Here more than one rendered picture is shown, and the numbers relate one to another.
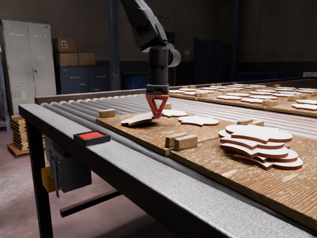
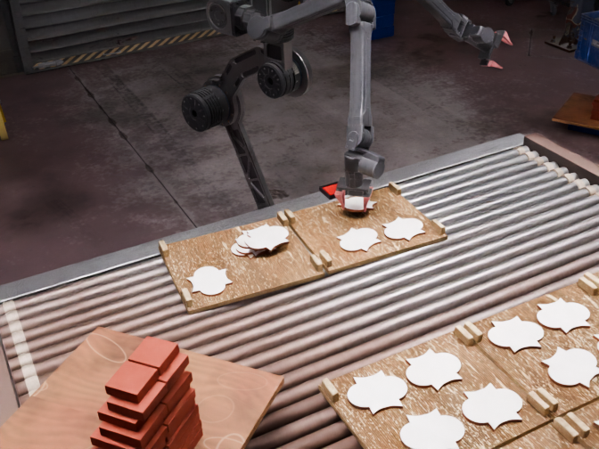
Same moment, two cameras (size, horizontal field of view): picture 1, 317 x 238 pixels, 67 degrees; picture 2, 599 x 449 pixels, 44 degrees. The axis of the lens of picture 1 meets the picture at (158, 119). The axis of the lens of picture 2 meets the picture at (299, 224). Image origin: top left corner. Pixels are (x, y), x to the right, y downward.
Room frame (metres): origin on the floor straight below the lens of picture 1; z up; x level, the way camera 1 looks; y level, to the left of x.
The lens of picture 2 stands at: (1.04, -2.02, 2.22)
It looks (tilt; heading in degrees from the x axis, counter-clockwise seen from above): 32 degrees down; 103
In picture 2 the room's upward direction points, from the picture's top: 2 degrees counter-clockwise
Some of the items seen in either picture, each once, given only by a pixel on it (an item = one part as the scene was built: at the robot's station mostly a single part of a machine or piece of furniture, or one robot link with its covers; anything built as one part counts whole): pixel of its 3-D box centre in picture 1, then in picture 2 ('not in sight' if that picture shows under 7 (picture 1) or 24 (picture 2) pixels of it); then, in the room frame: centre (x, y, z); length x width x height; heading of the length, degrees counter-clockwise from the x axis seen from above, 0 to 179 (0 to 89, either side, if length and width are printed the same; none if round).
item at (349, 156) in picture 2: (159, 57); (355, 161); (0.74, 0.00, 1.14); 0.07 x 0.06 x 0.07; 150
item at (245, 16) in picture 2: not in sight; (248, 18); (0.31, 0.40, 1.45); 0.09 x 0.08 x 0.12; 60
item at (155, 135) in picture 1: (169, 124); (362, 226); (0.77, -0.04, 0.93); 0.41 x 0.35 x 0.02; 36
